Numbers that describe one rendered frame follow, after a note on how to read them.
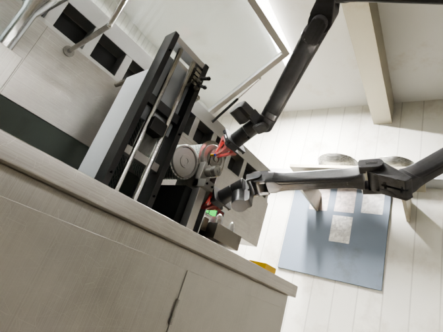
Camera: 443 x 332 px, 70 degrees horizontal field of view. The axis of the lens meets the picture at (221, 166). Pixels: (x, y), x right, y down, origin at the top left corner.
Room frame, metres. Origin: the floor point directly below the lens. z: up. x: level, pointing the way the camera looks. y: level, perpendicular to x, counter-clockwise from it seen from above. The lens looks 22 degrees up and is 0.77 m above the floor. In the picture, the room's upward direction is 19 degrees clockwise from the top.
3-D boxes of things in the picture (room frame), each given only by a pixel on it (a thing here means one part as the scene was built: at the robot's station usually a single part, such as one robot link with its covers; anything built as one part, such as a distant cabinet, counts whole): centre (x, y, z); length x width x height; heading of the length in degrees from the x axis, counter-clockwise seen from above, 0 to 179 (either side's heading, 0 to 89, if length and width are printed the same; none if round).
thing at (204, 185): (1.09, 0.04, 1.05); 0.06 x 0.05 x 0.31; 44
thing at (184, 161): (1.15, 0.21, 1.17); 0.26 x 0.12 x 0.12; 44
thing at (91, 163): (1.02, 0.39, 1.17); 0.34 x 0.05 x 0.54; 44
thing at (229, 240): (1.38, 0.03, 1.00); 0.40 x 0.16 x 0.06; 44
